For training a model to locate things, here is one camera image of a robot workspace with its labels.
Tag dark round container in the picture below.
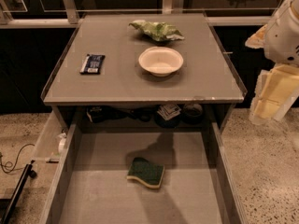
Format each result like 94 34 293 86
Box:
181 104 204 124

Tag white paper bowl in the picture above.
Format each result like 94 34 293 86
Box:
138 47 184 77

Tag black items inside cabinet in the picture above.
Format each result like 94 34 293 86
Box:
86 105 153 123

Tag grey cabinet with counter top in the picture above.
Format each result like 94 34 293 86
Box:
42 14 246 118

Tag crumpled green chip bag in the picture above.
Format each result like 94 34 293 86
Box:
130 20 184 42

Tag white bottle in bin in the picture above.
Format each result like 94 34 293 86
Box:
56 133 67 153

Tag metal window frame rail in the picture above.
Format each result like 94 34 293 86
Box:
0 0 285 26

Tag green and yellow sponge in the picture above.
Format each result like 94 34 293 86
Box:
127 157 164 189

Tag black stand with wheel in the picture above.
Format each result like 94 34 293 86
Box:
0 162 36 224

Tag white folded paper packet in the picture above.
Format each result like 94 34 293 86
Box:
157 104 181 120

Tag open grey top drawer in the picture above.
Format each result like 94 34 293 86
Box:
40 120 248 224

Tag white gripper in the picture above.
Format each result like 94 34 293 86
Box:
245 0 299 125

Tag black cable on floor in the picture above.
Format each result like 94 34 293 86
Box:
0 143 36 175

